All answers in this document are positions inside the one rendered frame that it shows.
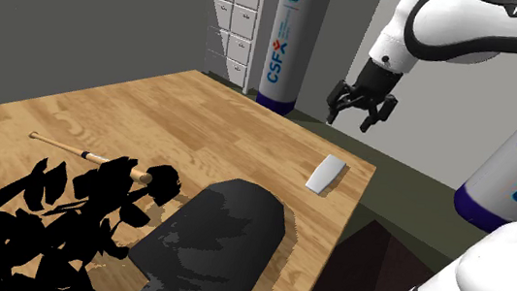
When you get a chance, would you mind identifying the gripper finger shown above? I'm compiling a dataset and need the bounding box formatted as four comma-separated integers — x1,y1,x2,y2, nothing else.
358,91,399,137
324,78,359,128

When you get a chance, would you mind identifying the white flat wedge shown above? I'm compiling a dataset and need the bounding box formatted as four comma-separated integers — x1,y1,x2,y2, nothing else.
304,151,348,198

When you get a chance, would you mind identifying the white chest of drawers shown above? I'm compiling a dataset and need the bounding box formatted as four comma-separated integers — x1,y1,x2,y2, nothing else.
200,0,283,98

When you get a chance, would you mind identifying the dark robot stand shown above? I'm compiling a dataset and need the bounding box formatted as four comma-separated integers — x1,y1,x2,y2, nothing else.
299,212,447,291

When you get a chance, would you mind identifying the wooden table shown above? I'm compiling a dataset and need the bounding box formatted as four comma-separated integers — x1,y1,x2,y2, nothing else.
0,49,386,291

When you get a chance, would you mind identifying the dark grey rounded box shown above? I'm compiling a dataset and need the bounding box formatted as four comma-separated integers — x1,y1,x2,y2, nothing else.
124,167,292,291

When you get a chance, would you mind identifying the wooden baseball bat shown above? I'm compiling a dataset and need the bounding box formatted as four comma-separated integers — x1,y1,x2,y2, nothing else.
24,130,158,187

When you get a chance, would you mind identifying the black leafy plant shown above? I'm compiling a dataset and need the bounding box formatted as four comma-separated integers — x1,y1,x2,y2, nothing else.
0,143,186,291

